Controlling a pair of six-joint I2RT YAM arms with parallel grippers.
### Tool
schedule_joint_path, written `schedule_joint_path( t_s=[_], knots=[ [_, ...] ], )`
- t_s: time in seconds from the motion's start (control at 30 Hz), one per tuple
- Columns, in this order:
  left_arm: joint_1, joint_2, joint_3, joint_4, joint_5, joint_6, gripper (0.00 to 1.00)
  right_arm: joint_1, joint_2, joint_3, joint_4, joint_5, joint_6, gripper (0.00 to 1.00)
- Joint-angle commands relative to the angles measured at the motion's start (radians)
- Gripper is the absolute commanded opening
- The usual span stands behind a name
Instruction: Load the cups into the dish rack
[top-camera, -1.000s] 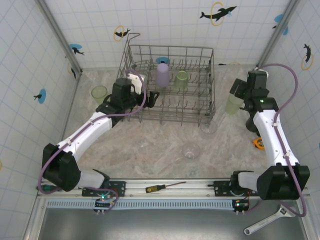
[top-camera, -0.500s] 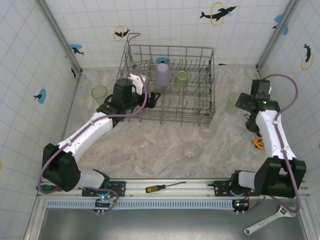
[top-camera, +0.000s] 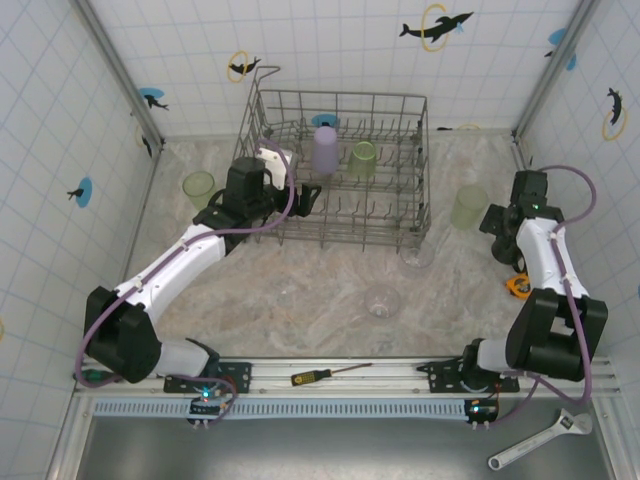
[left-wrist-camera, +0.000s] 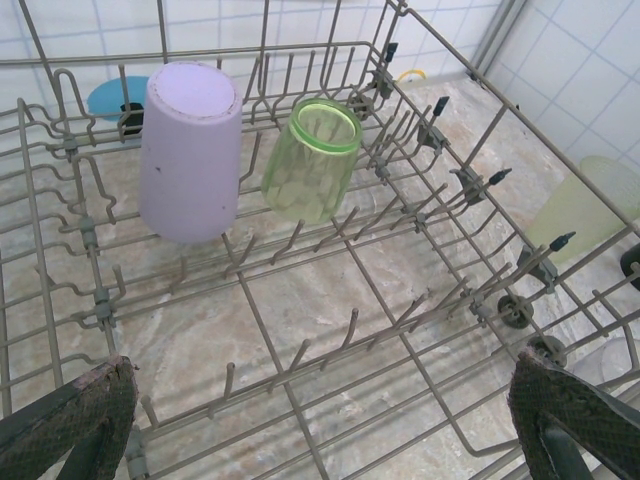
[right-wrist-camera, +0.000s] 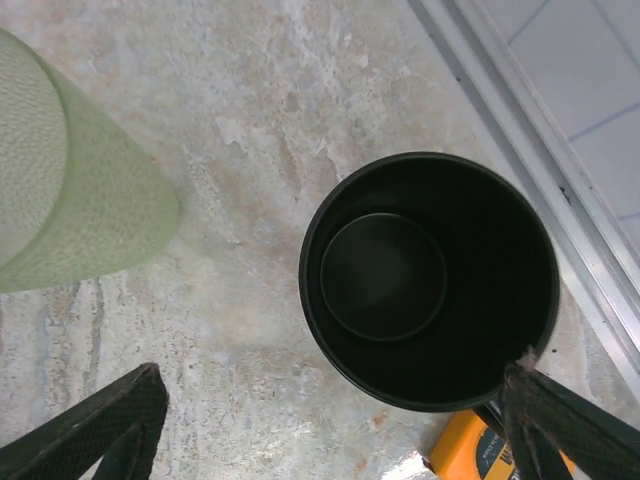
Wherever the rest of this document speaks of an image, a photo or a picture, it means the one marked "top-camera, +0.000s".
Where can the black fish blue oval sticker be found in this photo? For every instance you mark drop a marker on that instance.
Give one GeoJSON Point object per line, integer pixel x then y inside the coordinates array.
{"type": "Point", "coordinates": [82, 192]}

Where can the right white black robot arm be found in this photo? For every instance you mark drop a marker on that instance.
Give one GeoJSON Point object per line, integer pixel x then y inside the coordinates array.
{"type": "Point", "coordinates": [545, 260]}

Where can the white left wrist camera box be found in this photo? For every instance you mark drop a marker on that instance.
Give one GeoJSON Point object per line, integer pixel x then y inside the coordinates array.
{"type": "Point", "coordinates": [275, 160]}

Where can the aluminium mounting rail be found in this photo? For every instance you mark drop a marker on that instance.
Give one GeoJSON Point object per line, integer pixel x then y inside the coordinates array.
{"type": "Point", "coordinates": [350, 386]}

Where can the yellow black screwdriver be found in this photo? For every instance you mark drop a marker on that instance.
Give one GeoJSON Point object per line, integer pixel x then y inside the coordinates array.
{"type": "Point", "coordinates": [305, 378]}

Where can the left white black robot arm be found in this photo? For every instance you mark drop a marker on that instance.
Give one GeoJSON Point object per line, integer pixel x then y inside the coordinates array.
{"type": "Point", "coordinates": [165, 270]}

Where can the short green plastic cup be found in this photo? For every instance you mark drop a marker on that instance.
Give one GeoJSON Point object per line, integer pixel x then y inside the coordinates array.
{"type": "Point", "coordinates": [361, 160]}

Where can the shark on blue oval sticker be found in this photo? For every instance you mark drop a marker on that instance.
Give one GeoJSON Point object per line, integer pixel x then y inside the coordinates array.
{"type": "Point", "coordinates": [150, 97]}

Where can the aluminium frame post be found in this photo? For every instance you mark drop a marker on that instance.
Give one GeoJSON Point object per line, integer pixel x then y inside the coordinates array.
{"type": "Point", "coordinates": [555, 70]}
{"type": "Point", "coordinates": [120, 70]}

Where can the silver adjustable wrench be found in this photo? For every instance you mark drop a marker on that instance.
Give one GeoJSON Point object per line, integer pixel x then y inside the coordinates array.
{"type": "Point", "coordinates": [530, 442]}

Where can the lilac plastic cup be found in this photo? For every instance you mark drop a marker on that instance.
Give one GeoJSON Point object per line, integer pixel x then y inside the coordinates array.
{"type": "Point", "coordinates": [325, 150]}

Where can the blue patch wall sticker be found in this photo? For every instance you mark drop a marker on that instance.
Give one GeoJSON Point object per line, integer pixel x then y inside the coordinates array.
{"type": "Point", "coordinates": [559, 37]}

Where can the wide clear glass cup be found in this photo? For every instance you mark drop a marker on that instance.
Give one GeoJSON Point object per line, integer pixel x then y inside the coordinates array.
{"type": "Point", "coordinates": [382, 302]}

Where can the tall green plastic cup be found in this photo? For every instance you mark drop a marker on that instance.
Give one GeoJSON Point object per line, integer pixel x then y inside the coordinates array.
{"type": "Point", "coordinates": [197, 187]}

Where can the frosted pale green cup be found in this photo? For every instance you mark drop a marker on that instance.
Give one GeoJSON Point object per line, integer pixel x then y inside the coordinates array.
{"type": "Point", "coordinates": [468, 210]}

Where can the yellow tape measure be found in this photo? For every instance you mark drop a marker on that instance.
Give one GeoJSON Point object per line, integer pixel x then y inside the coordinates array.
{"type": "Point", "coordinates": [519, 287]}

